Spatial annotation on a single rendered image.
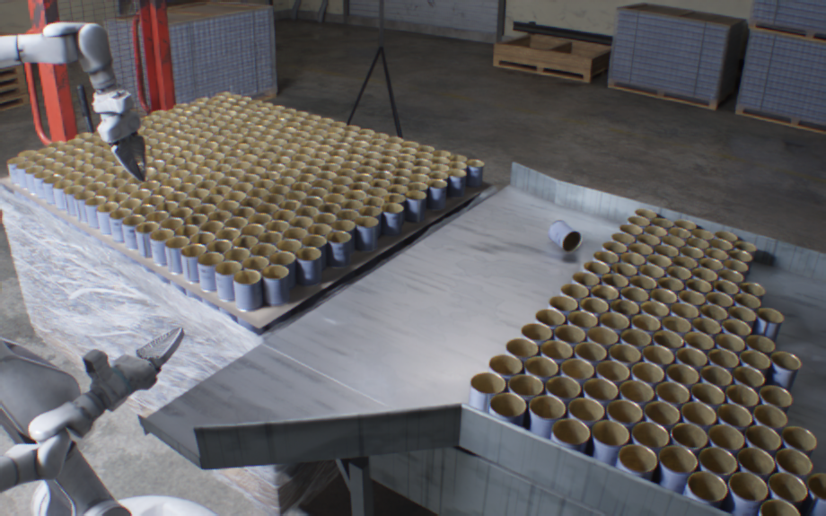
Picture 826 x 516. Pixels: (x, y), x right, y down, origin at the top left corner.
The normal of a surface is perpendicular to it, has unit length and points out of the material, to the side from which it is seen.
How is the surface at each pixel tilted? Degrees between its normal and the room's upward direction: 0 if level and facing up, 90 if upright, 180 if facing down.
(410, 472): 90
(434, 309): 0
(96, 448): 0
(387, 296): 0
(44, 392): 89
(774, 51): 90
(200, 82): 90
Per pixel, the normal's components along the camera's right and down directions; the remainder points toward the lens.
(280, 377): 0.03, -0.88
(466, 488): -0.55, 0.37
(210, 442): 0.19, 0.46
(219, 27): 0.81, 0.33
